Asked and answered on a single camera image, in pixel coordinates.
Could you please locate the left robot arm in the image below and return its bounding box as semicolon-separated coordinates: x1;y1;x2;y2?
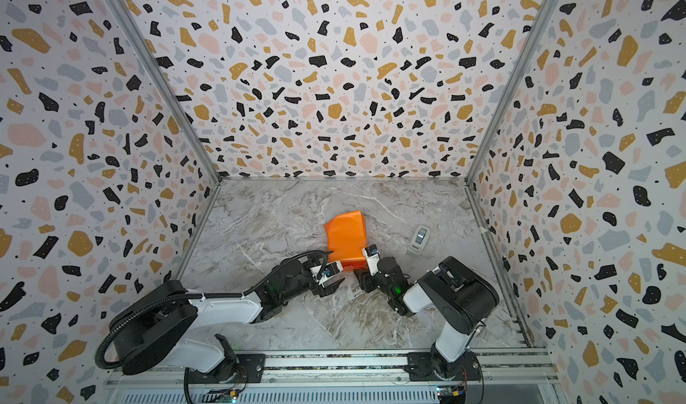
95;250;343;382

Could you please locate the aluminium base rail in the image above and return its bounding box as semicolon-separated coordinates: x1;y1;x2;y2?
103;348;566;403

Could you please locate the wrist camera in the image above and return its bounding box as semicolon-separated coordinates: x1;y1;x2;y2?
311;261;343;285
363;244;381;276

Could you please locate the black corrugated cable left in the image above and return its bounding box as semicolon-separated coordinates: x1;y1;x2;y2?
95;249;330;370

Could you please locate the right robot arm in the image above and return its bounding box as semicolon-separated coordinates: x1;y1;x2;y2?
355;256;499;366

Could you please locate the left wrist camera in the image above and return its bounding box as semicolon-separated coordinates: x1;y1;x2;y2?
311;261;343;285

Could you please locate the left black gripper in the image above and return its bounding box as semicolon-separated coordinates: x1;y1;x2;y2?
280;251;346;307

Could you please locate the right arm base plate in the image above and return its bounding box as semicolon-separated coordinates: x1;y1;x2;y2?
404;350;482;382

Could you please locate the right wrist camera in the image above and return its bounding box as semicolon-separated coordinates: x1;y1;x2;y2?
363;244;381;276

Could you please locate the white tape dispenser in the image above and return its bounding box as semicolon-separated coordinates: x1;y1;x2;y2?
407;225;431;256

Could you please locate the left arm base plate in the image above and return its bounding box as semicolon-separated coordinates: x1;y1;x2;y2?
188;353;266;386

